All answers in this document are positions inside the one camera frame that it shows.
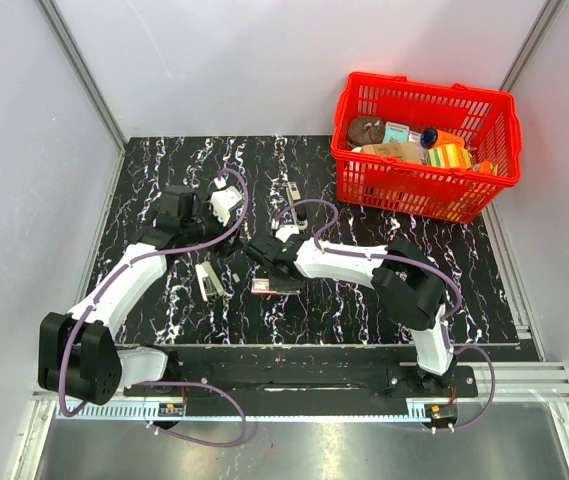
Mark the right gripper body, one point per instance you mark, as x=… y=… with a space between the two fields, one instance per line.
x=279 y=285

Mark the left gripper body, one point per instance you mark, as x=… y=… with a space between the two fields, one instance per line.
x=199 y=227

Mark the white stapler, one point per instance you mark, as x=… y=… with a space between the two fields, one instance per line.
x=209 y=282

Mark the grey staple magazine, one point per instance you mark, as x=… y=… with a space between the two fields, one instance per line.
x=298 y=212

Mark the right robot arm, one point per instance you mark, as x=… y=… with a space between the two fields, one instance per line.
x=410 y=290

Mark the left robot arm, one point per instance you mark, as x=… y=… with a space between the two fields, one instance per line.
x=77 y=352

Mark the staple box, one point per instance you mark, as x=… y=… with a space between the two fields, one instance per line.
x=274 y=286

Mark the brown round item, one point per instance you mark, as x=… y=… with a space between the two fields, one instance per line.
x=364 y=130

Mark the teal small box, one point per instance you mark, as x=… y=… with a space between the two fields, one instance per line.
x=395 y=133

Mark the cardboard box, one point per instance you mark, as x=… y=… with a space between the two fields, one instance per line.
x=402 y=151

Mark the blue capped orange bottle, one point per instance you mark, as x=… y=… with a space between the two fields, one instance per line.
x=433 y=138

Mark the green orange box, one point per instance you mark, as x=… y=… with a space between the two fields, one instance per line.
x=450 y=156

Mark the red plastic basket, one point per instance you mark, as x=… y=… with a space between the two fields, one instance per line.
x=486 y=119

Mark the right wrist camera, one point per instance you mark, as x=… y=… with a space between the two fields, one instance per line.
x=284 y=231

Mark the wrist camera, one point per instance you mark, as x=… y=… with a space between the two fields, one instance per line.
x=224 y=200
x=284 y=231

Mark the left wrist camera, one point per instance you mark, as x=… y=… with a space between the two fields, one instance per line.
x=224 y=200

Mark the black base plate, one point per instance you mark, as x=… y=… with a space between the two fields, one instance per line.
x=398 y=381

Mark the white cable duct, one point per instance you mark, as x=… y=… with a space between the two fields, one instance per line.
x=133 y=410

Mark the aluminium rail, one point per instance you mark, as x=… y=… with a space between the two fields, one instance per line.
x=508 y=381

